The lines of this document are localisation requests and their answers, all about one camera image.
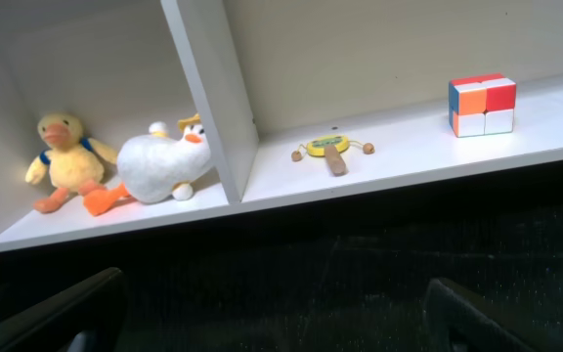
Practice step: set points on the many-coloured puzzle cube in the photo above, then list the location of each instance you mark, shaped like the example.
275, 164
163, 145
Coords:
482, 105

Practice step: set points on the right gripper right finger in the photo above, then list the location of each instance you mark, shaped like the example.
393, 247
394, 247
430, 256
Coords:
462, 322

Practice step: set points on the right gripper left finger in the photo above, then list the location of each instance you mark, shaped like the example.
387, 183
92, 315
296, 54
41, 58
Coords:
66, 318

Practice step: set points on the white plush duck yellow hat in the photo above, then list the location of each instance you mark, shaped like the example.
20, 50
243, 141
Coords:
157, 166

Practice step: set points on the yellow cat face rattle drum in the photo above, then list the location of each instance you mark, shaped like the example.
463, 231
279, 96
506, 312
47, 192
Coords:
329, 145

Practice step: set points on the white shelf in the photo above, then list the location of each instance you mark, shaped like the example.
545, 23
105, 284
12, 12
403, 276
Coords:
335, 63

